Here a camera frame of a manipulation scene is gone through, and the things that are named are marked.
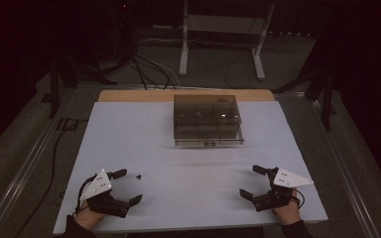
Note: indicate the small dark triangular piece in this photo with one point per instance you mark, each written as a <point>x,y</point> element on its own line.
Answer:
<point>139,177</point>

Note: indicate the white metal stand frame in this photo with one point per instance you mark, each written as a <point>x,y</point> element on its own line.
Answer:
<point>223,23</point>

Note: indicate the person's right hand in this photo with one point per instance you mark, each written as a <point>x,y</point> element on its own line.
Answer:
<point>289,214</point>

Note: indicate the aluminium frame rail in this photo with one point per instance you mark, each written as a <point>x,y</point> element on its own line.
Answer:
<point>340,165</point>
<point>23,172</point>
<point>191,87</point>

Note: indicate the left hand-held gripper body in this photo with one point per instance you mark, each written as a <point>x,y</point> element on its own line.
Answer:
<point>97,186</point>

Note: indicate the black tripod stand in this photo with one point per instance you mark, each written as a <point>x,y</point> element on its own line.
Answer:
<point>54,89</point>
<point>325,95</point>

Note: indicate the dark transparent drawer box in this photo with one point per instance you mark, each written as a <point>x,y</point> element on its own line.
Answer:
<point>205,119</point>

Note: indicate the person's left hand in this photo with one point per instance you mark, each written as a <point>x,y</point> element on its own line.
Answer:
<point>87,218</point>

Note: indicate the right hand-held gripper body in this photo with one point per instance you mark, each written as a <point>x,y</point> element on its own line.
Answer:
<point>289,179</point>

